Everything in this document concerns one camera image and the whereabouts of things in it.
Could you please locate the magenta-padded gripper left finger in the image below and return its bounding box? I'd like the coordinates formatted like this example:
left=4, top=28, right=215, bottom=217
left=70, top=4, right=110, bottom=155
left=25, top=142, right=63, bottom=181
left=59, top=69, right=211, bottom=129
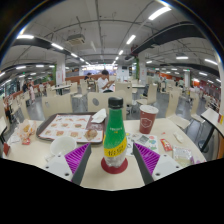
left=43, top=142, right=93, bottom=186

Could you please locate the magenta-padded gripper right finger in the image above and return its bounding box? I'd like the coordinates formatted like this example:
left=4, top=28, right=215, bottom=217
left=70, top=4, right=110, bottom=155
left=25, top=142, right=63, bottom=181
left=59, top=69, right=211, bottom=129
left=132, top=142, right=184, bottom=186

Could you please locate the green-labelled drink bottle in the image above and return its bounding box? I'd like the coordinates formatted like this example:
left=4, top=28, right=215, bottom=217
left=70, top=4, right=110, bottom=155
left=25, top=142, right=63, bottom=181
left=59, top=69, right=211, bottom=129
left=101, top=96, right=129, bottom=169

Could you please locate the colourful printed leaflet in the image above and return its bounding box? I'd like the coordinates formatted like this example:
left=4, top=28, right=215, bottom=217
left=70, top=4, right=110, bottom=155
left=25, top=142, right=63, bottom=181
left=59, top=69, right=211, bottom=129
left=124, top=132, right=159, bottom=158

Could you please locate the white polka-dot mug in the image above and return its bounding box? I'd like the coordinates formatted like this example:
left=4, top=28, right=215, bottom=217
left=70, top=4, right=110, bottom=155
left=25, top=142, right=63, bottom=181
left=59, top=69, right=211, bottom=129
left=44, top=135, right=78, bottom=163

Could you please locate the red sauce packet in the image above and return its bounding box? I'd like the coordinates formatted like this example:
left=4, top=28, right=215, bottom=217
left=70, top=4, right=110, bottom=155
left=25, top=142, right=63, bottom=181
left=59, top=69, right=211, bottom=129
left=159, top=138, right=173, bottom=153

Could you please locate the fried food piece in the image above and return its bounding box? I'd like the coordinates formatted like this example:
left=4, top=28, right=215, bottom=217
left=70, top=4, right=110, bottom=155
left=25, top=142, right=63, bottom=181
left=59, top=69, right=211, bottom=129
left=83, top=128, right=99, bottom=141

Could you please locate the clear plastic packet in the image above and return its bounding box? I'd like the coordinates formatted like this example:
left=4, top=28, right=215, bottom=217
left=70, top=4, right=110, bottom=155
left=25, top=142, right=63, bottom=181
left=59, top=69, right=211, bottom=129
left=172, top=146, right=194, bottom=168

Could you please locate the flat round red coaster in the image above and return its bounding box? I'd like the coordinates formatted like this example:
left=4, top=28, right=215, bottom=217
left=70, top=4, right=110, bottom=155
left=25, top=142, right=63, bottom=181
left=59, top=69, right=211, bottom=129
left=100, top=156, right=129, bottom=175

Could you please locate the small white packet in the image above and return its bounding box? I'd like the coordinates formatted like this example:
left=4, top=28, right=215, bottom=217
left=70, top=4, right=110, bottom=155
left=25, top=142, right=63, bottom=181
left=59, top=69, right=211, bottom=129
left=173, top=131, right=185, bottom=144

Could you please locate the red paper cup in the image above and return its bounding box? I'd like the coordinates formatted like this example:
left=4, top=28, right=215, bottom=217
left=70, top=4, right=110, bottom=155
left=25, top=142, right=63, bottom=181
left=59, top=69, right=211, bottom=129
left=138, top=104, right=160, bottom=135

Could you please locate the white crumpled napkin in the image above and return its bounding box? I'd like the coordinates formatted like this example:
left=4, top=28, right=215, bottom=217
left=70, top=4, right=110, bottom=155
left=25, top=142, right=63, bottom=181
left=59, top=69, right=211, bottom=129
left=90, top=108, right=108, bottom=124

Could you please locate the beige chair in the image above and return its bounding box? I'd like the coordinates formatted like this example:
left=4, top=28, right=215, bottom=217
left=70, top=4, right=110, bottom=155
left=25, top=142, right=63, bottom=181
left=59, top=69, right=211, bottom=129
left=40, top=94, right=74, bottom=120
left=87, top=90, right=128, bottom=121

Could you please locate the plastic bag of fried food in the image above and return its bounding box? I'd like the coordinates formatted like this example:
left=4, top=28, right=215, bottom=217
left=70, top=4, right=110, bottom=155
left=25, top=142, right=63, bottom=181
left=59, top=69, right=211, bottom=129
left=14, top=119, right=38, bottom=143

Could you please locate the group of beige chairs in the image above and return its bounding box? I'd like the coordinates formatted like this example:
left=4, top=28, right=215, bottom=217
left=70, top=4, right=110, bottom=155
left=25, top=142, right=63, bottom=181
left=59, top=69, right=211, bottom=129
left=0, top=78, right=224, bottom=134

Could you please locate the ceiling air conditioner unit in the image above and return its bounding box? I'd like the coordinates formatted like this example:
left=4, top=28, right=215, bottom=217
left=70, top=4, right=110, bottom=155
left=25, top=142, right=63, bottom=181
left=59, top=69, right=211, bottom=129
left=65, top=33, right=87, bottom=47

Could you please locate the group of ceiling lights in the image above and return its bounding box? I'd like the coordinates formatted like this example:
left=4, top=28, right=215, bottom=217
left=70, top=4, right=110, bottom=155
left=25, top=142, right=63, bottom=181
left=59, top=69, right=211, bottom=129
left=0, top=5, right=219, bottom=88

